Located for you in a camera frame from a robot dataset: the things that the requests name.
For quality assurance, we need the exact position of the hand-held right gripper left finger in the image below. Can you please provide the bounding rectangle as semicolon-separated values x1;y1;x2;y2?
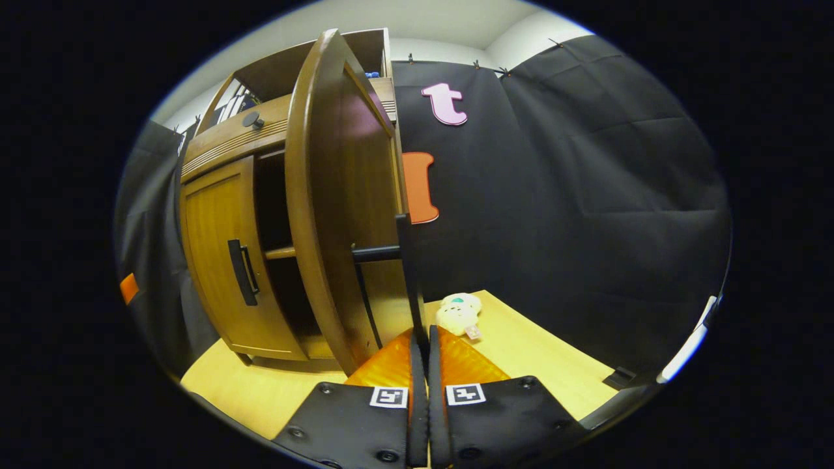
270;328;431;469

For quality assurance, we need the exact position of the wooden double-door shoe cabinet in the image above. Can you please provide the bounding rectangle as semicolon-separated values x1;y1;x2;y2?
179;27;408;365

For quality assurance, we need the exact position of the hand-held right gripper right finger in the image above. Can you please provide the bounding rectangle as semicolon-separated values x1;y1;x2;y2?
427;326;590;469

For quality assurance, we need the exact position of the black table bracket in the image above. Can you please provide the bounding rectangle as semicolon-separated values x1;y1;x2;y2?
603;367;638;391

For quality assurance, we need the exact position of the wooden cabinet drawer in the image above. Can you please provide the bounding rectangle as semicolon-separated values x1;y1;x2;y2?
180;77;398;183

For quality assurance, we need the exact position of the wooden shoe cabinet door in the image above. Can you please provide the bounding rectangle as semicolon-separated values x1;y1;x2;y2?
179;155;308;362
285;28;427;377

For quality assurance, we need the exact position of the white bar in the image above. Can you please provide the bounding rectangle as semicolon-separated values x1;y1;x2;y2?
657;295;719;385

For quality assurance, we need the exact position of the cream plush toy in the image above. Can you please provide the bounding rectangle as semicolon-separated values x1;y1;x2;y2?
435;292;483;341

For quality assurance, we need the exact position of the black door handle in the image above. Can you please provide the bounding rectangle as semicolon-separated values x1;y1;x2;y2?
227;239;260;307
351;213;431;356

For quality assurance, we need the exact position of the black backdrop cloth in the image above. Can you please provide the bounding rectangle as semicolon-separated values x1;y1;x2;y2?
114;34;732;391

